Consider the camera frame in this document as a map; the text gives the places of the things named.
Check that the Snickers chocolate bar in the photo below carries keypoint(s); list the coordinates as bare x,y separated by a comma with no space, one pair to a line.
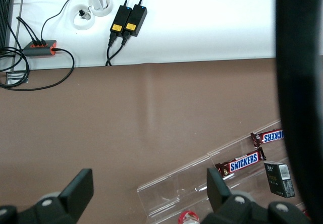
271,136
243,161

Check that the small black carton box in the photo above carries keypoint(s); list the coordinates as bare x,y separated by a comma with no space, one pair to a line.
278,181

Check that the black power adapter yellow label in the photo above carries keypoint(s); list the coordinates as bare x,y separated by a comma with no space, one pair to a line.
135,19
120,19

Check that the white table cover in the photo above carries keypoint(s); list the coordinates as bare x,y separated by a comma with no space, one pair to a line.
202,19

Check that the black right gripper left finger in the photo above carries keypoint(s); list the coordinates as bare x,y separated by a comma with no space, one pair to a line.
75,191

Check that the black finned electronics box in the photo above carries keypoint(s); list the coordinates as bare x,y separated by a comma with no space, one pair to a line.
5,19

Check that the small black silver clip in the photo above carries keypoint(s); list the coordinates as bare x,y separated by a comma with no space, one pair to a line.
83,13

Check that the grey orange USB hub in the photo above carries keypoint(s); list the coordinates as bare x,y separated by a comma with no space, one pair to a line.
38,51

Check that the silver metal bracket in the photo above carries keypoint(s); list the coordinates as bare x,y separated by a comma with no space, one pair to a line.
13,77

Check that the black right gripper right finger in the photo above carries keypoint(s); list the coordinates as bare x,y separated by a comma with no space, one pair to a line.
217,193

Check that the clear acrylic display rack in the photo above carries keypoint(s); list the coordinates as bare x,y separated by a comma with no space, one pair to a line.
176,183

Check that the brown table cover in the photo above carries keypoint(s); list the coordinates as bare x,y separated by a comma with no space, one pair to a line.
126,123

